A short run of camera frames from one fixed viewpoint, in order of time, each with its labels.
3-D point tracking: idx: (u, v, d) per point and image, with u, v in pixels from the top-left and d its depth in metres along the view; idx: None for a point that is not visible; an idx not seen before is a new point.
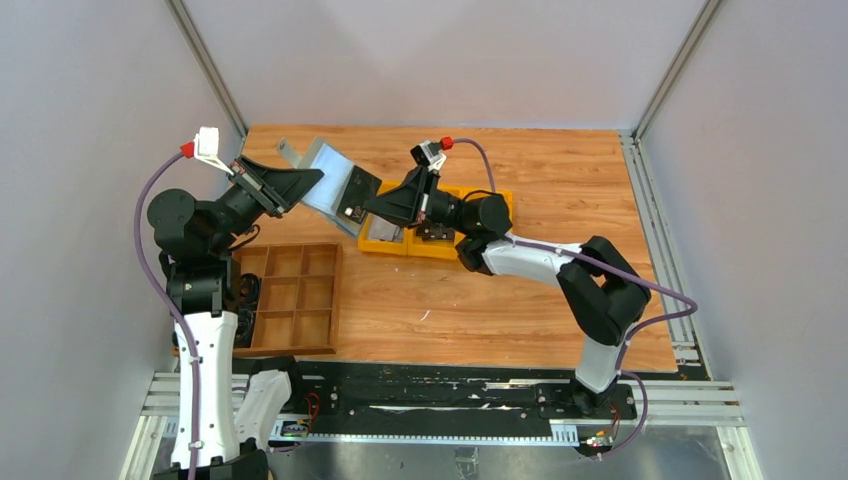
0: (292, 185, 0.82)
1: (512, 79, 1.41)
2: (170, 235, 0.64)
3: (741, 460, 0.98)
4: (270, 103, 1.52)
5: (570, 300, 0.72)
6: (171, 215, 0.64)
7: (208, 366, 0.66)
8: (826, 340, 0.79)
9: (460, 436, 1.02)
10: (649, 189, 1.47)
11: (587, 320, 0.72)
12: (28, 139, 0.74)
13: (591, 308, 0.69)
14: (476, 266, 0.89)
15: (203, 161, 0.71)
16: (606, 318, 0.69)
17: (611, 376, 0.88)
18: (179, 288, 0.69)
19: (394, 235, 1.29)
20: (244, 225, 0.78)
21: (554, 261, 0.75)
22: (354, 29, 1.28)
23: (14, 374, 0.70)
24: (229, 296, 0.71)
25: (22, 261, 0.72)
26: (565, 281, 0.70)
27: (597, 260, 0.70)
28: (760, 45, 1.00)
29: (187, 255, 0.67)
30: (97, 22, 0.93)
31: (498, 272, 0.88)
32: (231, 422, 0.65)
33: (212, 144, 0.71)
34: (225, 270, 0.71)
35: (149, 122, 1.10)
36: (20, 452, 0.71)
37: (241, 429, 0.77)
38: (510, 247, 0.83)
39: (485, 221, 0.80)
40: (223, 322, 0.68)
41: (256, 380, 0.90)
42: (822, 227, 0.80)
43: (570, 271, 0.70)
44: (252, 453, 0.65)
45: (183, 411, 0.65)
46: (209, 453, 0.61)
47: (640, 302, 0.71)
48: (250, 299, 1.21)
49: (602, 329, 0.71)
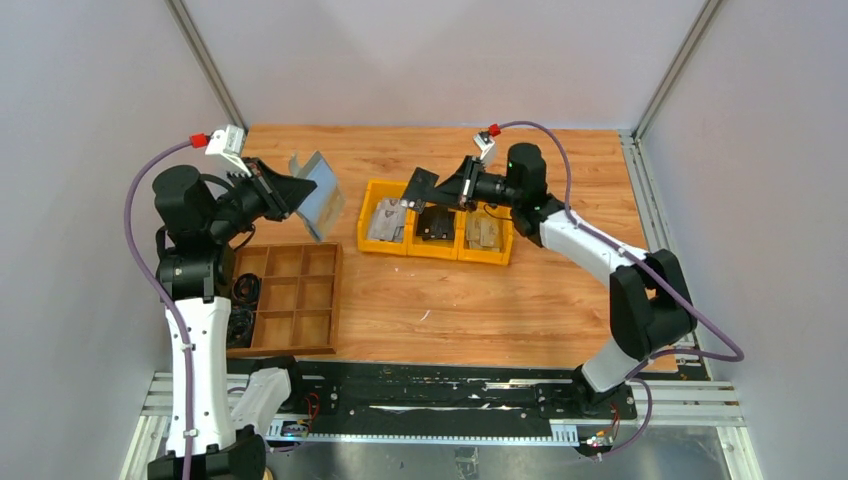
0: (293, 191, 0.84)
1: (512, 80, 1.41)
2: (171, 200, 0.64)
3: (741, 460, 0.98)
4: (270, 103, 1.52)
5: (613, 303, 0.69)
6: (175, 182, 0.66)
7: (201, 352, 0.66)
8: (826, 340, 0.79)
9: (461, 436, 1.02)
10: (649, 189, 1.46)
11: (624, 331, 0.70)
12: (27, 138, 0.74)
13: (632, 318, 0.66)
14: (529, 233, 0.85)
15: (225, 157, 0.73)
16: (642, 335, 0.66)
17: (617, 379, 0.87)
18: (169, 272, 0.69)
19: (394, 235, 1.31)
20: (245, 223, 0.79)
21: (613, 260, 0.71)
22: (354, 29, 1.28)
23: (13, 373, 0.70)
24: (220, 281, 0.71)
25: (22, 261, 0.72)
26: (616, 282, 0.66)
27: (658, 275, 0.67)
28: (759, 45, 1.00)
29: (184, 227, 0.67)
30: (97, 22, 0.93)
31: (550, 247, 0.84)
32: (226, 409, 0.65)
33: (237, 143, 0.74)
34: (218, 256, 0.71)
35: (149, 122, 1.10)
36: (19, 452, 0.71)
37: (240, 417, 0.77)
38: (571, 229, 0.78)
39: (523, 164, 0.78)
40: (215, 307, 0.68)
41: (257, 376, 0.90)
42: (822, 227, 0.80)
43: (626, 274, 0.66)
44: (250, 438, 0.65)
45: (177, 399, 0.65)
46: (205, 440, 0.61)
47: (681, 328, 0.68)
48: (250, 299, 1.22)
49: (634, 345, 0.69)
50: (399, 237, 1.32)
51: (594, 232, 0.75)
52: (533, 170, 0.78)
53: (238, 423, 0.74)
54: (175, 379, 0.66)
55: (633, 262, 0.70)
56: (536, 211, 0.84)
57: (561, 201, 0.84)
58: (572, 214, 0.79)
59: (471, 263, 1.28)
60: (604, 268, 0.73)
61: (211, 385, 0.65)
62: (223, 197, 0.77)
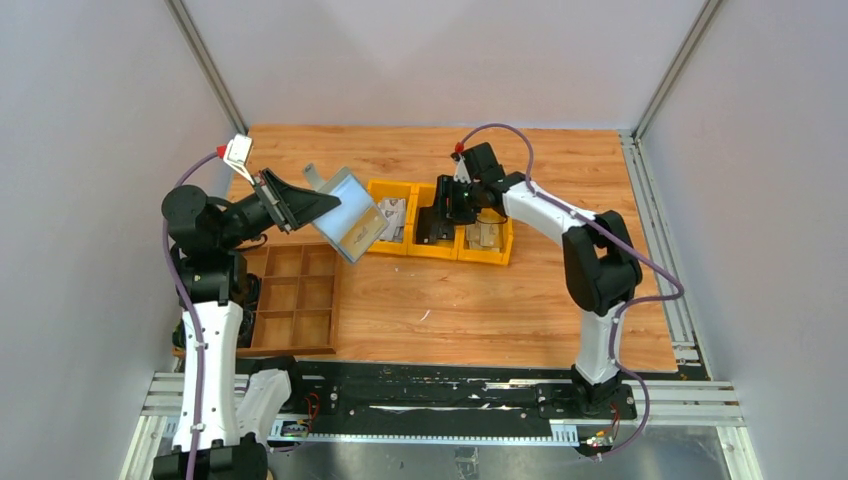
0: (308, 206, 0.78)
1: (512, 80, 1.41)
2: (183, 227, 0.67)
3: (741, 460, 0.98)
4: (270, 103, 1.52)
5: (566, 260, 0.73)
6: (183, 207, 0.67)
7: (213, 351, 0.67)
8: (826, 339, 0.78)
9: (460, 436, 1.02)
10: (649, 189, 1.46)
11: (576, 284, 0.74)
12: (26, 138, 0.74)
13: (583, 272, 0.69)
14: (494, 205, 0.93)
15: (230, 165, 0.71)
16: (592, 287, 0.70)
17: (606, 365, 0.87)
18: (189, 279, 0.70)
19: (394, 235, 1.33)
20: (251, 230, 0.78)
21: (566, 222, 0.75)
22: (354, 29, 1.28)
23: (14, 374, 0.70)
24: (236, 288, 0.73)
25: (22, 261, 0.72)
26: (568, 242, 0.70)
27: (604, 229, 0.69)
28: (760, 46, 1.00)
29: (195, 246, 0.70)
30: (97, 22, 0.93)
31: (513, 217, 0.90)
32: (232, 407, 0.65)
33: (242, 151, 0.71)
34: (233, 264, 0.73)
35: (148, 122, 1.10)
36: (19, 452, 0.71)
37: (241, 424, 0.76)
38: (529, 197, 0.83)
39: (469, 150, 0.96)
40: (229, 311, 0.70)
41: (257, 378, 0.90)
42: (821, 227, 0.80)
43: (575, 233, 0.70)
44: (251, 445, 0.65)
45: (186, 395, 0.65)
46: (210, 435, 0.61)
47: (631, 279, 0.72)
48: (250, 299, 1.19)
49: (586, 296, 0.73)
50: (399, 237, 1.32)
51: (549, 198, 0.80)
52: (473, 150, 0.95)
53: (241, 429, 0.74)
54: (185, 378, 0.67)
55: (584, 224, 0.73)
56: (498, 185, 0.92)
57: (524, 174, 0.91)
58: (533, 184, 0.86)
59: (471, 263, 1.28)
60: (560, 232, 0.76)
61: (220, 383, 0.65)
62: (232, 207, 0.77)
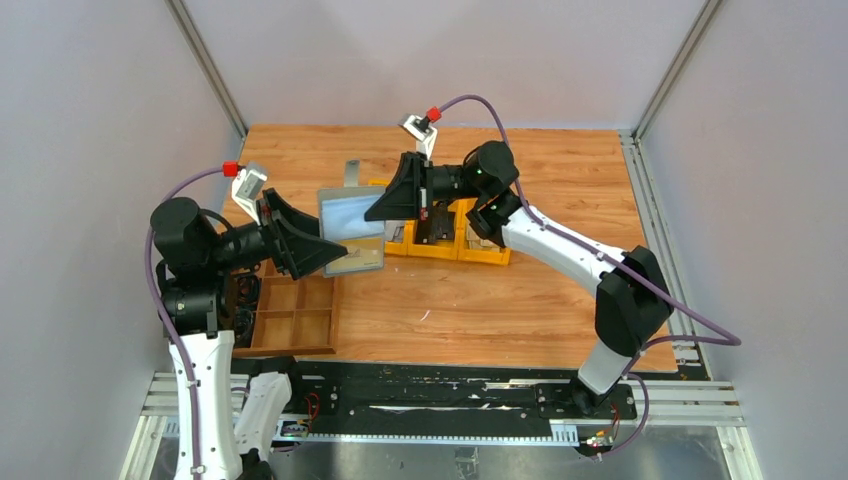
0: (311, 253, 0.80)
1: (511, 79, 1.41)
2: (170, 238, 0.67)
3: (741, 460, 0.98)
4: (270, 102, 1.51)
5: (601, 308, 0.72)
6: (173, 218, 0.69)
7: (205, 387, 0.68)
8: (827, 338, 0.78)
9: (460, 436, 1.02)
10: (649, 189, 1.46)
11: (610, 331, 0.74)
12: (27, 136, 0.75)
13: (622, 321, 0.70)
14: (488, 234, 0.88)
15: (238, 202, 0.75)
16: (629, 333, 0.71)
17: (616, 379, 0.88)
18: (172, 305, 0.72)
19: (394, 235, 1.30)
20: (247, 262, 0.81)
21: (593, 264, 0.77)
22: (353, 29, 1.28)
23: (14, 371, 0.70)
24: (222, 312, 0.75)
25: (22, 259, 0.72)
26: (603, 293, 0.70)
27: (637, 274, 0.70)
28: (759, 46, 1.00)
29: (183, 261, 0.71)
30: (98, 23, 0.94)
31: (514, 247, 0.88)
32: (232, 442, 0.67)
33: (250, 190, 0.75)
34: (218, 288, 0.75)
35: (148, 122, 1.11)
36: (18, 448, 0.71)
37: (242, 439, 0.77)
38: (537, 230, 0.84)
39: (494, 180, 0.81)
40: (219, 342, 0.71)
41: (257, 383, 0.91)
42: (822, 225, 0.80)
43: (609, 282, 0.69)
44: (255, 467, 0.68)
45: (184, 433, 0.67)
46: (212, 477, 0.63)
47: (664, 318, 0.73)
48: (250, 299, 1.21)
49: (619, 341, 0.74)
50: (400, 237, 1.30)
51: (566, 235, 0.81)
52: (506, 183, 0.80)
53: (241, 445, 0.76)
54: (180, 416, 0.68)
55: (614, 266, 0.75)
56: (493, 211, 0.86)
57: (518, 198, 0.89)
58: (536, 214, 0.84)
59: (471, 263, 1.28)
60: (584, 273, 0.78)
61: (217, 420, 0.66)
62: (231, 232, 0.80)
